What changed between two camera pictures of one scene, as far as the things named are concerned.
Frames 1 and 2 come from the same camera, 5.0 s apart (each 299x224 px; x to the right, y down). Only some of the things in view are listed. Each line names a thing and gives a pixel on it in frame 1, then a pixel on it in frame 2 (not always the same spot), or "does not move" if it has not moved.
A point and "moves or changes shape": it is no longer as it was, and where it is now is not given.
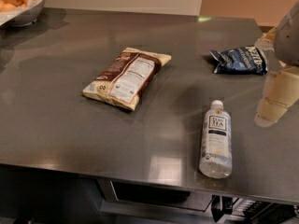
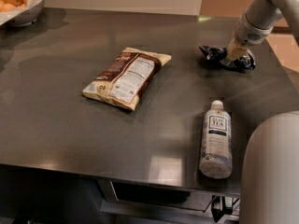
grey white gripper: (288, 41) → (249, 32)
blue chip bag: (245, 60) moves or changes shape
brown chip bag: (129, 77) does not move
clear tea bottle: (216, 150) does not move
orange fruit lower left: (7, 7) does not move
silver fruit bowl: (29, 17) does not move
